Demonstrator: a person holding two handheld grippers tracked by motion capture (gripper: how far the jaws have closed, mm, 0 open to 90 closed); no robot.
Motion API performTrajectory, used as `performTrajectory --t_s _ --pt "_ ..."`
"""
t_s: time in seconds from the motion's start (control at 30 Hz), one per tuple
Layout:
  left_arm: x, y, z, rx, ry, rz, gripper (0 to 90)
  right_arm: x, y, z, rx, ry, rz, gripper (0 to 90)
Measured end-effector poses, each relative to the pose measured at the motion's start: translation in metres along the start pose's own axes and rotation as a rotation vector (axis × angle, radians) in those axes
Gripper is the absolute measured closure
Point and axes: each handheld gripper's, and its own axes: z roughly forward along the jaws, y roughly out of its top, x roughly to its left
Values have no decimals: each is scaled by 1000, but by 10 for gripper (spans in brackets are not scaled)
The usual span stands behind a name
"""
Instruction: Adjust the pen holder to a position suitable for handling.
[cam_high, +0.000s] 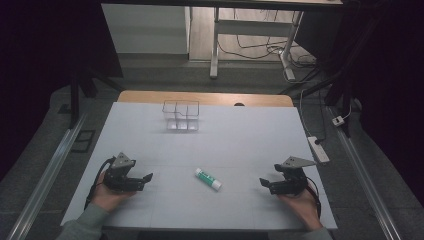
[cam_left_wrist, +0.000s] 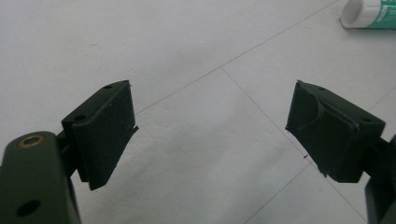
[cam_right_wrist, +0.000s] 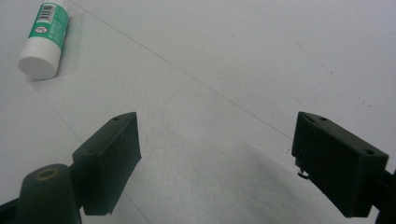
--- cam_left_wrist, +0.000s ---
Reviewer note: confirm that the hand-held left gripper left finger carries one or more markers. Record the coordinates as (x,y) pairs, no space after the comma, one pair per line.
(101,137)

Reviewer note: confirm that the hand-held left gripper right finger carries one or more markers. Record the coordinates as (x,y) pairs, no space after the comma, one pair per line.
(330,140)

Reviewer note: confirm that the white and green tube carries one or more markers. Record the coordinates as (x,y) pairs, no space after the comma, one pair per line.
(369,14)

